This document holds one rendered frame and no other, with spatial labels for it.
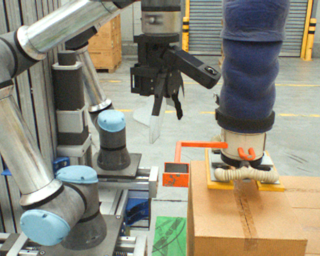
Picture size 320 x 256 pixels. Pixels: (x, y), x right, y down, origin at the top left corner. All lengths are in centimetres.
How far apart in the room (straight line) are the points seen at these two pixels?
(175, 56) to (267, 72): 68
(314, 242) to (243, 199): 64
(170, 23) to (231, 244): 89
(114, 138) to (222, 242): 59
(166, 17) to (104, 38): 748
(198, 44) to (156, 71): 991
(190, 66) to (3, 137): 47
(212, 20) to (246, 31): 929
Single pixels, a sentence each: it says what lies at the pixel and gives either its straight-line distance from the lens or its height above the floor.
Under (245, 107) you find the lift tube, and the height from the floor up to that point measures 136.
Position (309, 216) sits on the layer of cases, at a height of 54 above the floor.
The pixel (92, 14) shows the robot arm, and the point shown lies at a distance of 84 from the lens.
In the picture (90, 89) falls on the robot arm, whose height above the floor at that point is 136.
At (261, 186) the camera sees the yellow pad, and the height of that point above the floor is 107.
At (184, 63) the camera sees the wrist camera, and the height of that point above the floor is 163.
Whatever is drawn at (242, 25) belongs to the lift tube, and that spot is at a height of 165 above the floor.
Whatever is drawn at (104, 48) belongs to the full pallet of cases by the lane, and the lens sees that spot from 816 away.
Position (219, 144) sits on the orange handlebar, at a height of 119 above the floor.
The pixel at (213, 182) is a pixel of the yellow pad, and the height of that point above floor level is 107.
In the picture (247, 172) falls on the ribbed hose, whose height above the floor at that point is 114.
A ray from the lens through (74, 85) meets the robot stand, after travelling 118.
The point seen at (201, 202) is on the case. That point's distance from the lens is 146.
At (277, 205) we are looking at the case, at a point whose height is 94.
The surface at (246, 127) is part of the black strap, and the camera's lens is 131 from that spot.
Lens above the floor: 175
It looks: 21 degrees down
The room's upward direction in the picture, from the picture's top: straight up
